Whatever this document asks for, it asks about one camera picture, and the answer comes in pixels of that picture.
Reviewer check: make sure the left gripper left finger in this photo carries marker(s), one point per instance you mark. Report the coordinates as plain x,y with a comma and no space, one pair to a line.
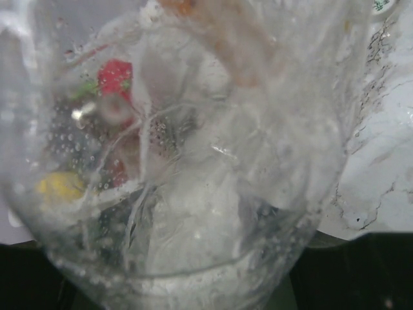
30,281

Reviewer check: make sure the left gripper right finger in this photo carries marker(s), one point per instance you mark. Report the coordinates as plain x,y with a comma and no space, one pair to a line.
371,272

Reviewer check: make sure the clear plastic bottle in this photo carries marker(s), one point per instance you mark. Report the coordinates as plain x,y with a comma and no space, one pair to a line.
199,194

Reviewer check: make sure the white bottle cap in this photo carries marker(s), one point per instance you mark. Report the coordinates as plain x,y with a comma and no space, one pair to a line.
384,9

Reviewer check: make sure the tall orange drink bottle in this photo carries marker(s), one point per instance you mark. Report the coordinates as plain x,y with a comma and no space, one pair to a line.
233,32

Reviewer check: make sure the pink dragon fruit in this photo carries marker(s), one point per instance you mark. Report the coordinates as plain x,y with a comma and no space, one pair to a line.
115,77

